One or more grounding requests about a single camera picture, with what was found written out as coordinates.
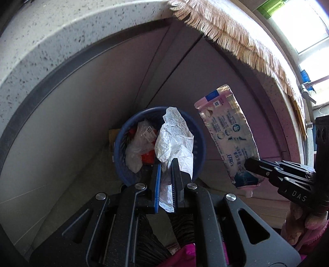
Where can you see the blue plastic basket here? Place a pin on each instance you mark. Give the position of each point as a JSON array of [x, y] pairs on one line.
[[199, 156]]

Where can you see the brown cardboard piece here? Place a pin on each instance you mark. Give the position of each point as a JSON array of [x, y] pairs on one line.
[[111, 143]]

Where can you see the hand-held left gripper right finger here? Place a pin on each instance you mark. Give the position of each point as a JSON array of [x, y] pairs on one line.
[[175, 187]]

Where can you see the red snack packet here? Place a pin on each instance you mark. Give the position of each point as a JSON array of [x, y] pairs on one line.
[[147, 158]]

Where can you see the magenta clothing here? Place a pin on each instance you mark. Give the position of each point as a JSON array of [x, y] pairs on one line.
[[190, 254]]

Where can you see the crumpled white tissue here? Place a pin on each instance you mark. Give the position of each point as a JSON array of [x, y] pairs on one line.
[[133, 161]]

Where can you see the metal faucet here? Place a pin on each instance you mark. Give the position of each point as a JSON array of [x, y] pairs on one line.
[[307, 92]]

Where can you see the pink printed refill pouch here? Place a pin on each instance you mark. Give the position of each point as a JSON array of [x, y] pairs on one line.
[[226, 128]]

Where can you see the blue object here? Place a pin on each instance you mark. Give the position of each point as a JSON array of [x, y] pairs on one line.
[[305, 75]]

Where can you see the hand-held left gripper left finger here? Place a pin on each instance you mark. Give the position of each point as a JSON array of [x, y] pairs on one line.
[[157, 190]]

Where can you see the crumpled clear plastic wrapper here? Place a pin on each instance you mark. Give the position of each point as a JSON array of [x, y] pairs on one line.
[[141, 138]]

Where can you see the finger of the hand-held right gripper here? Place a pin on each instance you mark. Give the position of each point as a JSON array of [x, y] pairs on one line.
[[277, 166], [295, 191]]

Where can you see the beige fringed tablecloth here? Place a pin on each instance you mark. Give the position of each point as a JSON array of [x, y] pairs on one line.
[[231, 15]]

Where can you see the white plastic bag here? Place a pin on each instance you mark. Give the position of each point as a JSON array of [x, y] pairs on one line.
[[174, 138]]

